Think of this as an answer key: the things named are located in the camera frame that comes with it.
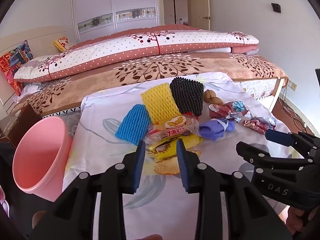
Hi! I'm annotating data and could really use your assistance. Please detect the yellow foam fruit net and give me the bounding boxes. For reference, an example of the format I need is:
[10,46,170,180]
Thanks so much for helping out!
[141,88,179,125]

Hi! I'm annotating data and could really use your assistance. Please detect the blue foam fruit net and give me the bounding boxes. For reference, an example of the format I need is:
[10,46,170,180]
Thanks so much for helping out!
[115,104,152,146]

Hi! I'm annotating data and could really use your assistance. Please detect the brown leaf print blanket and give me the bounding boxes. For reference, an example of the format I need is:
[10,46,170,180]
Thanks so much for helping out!
[15,52,288,117]

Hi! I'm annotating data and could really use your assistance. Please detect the white floral sheet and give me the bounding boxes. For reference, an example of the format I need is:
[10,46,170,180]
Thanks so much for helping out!
[61,72,308,240]

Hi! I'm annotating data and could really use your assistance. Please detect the white sliding wardrobe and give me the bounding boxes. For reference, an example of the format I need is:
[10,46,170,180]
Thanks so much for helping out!
[71,0,160,43]

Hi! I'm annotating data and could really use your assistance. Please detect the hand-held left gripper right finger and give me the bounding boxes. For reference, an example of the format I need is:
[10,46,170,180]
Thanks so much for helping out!
[176,140,293,240]

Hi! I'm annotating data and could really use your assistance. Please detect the red candy wrapper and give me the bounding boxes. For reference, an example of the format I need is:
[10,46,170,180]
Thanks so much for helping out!
[242,119,269,134]

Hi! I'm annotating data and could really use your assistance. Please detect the black foam fruit net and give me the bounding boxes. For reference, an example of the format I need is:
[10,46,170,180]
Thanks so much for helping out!
[169,77,204,117]

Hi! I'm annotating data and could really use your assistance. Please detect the black leather chair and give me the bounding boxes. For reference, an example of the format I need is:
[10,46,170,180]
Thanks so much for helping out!
[0,127,19,205]

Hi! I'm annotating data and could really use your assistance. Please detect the clear snack packet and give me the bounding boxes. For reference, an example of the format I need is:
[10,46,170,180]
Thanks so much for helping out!
[147,114,200,143]

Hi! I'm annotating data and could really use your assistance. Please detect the brown bread piece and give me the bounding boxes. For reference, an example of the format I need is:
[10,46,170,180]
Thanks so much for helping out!
[154,159,182,177]

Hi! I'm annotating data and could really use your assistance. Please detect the black cables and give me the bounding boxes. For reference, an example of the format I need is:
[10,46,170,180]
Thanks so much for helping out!
[277,92,309,132]

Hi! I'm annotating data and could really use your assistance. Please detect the yellow pillow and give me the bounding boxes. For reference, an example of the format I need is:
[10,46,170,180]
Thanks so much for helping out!
[53,36,75,53]

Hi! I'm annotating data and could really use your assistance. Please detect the yellow snack wrapper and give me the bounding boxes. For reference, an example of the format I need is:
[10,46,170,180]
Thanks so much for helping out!
[150,134,203,162]

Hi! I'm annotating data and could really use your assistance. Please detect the beige door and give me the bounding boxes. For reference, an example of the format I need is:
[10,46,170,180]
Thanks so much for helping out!
[190,0,210,30]

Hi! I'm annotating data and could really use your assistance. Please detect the blue flower print wrapper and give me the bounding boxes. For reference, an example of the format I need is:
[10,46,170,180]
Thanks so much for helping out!
[226,101,252,123]

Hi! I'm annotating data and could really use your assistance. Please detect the white crumpled cloth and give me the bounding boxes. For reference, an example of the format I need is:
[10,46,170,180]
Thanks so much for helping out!
[21,82,45,97]

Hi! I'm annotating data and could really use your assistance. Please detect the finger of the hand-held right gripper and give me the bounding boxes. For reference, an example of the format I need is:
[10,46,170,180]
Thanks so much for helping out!
[265,129,320,158]
[236,141,313,170]

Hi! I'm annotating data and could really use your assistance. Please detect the quilted mattress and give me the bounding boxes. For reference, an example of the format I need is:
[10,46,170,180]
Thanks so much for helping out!
[40,106,83,120]

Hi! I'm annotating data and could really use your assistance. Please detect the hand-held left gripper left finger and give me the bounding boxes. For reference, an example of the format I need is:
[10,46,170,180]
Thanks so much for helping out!
[29,140,147,240]

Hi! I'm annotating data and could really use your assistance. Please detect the pink plastic bin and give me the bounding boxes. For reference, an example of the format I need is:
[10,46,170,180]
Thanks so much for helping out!
[12,117,73,202]

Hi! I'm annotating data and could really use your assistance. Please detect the brown wooden nightstand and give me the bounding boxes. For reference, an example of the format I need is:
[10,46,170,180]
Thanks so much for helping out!
[7,104,40,148]

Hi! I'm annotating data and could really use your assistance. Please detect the reddish wrapper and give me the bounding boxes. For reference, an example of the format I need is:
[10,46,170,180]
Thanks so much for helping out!
[209,102,235,120]

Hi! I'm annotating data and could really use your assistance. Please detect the person's right hand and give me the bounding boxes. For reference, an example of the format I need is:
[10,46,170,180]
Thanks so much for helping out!
[286,206,307,235]

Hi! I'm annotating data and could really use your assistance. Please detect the cream headboard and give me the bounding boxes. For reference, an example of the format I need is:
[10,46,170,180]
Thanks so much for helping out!
[0,25,67,105]

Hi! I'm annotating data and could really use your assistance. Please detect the colourful printed pillow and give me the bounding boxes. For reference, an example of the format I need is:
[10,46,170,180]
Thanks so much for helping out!
[0,39,34,97]

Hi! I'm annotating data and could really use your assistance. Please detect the dotted white pink quilt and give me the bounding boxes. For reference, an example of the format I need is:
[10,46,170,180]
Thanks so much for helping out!
[14,25,259,83]

